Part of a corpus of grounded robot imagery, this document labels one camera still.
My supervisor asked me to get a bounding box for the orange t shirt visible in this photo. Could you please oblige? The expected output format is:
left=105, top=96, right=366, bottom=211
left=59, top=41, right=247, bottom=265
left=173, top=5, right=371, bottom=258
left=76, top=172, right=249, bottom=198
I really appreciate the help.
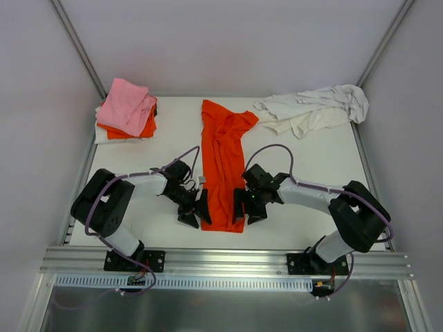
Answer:
left=96, top=98, right=157, bottom=140
left=201, top=100, right=258, bottom=233

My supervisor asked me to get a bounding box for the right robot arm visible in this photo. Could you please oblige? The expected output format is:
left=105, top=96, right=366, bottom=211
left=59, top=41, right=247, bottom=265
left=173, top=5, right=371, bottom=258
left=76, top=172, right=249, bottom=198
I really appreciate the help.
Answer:
left=233, top=164, right=392, bottom=275

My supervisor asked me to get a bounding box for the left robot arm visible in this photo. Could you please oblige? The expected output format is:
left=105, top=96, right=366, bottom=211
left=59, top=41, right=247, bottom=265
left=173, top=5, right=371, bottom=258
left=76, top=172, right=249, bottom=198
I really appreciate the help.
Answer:
left=70, top=160, right=211, bottom=270

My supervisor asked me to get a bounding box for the folded orange t shirt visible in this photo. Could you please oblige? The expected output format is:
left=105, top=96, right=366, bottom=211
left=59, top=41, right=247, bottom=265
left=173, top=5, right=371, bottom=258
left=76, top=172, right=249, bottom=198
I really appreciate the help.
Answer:
left=96, top=98, right=157, bottom=140

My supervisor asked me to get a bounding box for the crumpled white t shirt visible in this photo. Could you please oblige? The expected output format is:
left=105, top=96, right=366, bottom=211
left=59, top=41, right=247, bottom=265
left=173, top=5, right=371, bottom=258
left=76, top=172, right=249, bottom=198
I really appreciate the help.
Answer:
left=253, top=84, right=369, bottom=139

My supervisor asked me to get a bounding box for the folded pink t shirt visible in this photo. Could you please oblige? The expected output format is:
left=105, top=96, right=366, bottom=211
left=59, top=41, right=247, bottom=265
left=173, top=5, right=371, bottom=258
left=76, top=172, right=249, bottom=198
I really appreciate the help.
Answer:
left=96, top=77, right=157, bottom=136

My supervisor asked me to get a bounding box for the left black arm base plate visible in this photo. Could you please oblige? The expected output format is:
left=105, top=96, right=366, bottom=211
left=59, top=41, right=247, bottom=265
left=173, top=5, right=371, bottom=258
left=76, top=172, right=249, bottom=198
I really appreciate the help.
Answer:
left=103, top=249, right=165, bottom=273

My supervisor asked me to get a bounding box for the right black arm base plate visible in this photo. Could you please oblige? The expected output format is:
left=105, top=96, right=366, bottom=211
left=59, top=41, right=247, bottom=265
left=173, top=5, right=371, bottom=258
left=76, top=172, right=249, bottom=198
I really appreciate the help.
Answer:
left=286, top=252, right=350, bottom=276

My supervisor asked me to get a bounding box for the aluminium mounting rail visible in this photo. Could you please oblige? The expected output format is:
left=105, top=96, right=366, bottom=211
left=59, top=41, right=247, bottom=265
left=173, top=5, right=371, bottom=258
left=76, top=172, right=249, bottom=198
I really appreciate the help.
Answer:
left=40, top=246, right=415, bottom=280

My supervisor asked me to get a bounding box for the white slotted cable duct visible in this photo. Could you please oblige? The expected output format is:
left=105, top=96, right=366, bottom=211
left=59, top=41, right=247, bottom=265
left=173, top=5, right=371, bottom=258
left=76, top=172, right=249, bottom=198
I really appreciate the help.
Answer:
left=55, top=274, right=313, bottom=293

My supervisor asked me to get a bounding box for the right corner frame post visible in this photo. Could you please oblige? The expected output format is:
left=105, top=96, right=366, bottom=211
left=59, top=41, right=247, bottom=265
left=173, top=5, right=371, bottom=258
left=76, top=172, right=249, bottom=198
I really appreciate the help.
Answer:
left=356, top=0, right=416, bottom=88

